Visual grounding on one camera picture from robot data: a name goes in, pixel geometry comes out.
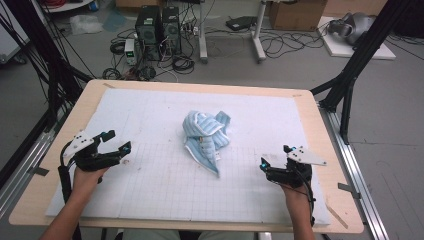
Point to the white desk leg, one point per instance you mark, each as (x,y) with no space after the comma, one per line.
(202,33)
(258,33)

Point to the clear plastic bag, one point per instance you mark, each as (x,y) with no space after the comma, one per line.
(85,24)

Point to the wooden table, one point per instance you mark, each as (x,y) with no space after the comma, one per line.
(333,140)

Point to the black tape strip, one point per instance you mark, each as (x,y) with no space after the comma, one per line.
(349,190)
(38,171)

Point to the slim black computer tower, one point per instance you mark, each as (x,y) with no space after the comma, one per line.
(171,30)

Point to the large black computer tower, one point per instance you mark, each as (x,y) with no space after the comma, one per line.
(148,31)

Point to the large cardboard box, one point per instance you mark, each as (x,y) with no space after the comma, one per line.
(296,15)

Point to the blue striped towel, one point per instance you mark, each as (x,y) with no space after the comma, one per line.
(205,140)

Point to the white cabinet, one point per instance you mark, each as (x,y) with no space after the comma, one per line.
(11,40)

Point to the white bench power supply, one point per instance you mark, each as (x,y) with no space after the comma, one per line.
(130,51)

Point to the person's left hand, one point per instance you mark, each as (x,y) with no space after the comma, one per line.
(85,183)

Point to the white floor board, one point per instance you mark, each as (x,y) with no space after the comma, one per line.
(366,50)

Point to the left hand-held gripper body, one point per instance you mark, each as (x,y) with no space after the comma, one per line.
(87,159)

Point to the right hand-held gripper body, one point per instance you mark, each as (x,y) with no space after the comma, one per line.
(293,175)

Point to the thin wooden strip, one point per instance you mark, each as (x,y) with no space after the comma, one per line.
(336,216)

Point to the white grid mat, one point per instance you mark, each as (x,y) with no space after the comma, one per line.
(166,186)

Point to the person's right hand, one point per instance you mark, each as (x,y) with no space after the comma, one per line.
(298,198)

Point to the aluminium rail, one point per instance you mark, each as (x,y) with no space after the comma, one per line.
(356,186)
(23,166)

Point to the flat black device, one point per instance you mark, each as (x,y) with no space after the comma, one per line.
(240,22)

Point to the grey headset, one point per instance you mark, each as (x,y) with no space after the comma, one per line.
(353,26)

